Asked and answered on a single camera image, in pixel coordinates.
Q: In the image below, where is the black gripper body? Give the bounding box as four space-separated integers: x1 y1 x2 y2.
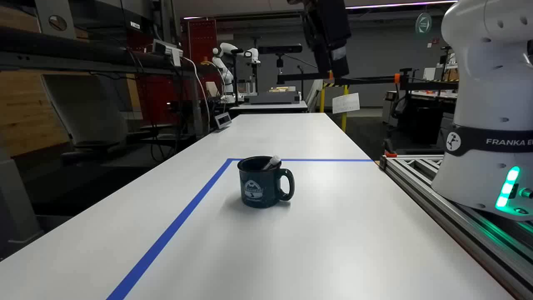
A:
302 0 352 78

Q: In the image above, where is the white marker with red cap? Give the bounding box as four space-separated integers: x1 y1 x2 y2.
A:
262 157 282 170

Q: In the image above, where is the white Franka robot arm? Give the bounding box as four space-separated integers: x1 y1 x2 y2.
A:
431 0 533 220

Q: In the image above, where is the dark blue ceramic mug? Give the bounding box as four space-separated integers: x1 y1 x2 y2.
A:
238 157 295 208

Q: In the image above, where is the white paper sign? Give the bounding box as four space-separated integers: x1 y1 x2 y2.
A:
332 93 360 113

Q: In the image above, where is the black horizontal bar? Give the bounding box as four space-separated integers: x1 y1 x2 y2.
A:
277 72 458 90

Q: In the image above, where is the grey box on table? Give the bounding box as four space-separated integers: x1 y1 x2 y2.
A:
215 112 232 128

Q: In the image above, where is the red cabinet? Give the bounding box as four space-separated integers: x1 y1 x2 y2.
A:
137 38 212 123

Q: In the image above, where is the blue tape line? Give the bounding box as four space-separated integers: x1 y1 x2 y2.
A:
105 157 375 300

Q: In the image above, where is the yellow post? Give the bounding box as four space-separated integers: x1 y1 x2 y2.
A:
340 85 350 132

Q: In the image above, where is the aluminium rail frame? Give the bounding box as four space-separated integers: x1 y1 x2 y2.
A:
378 155 533 300

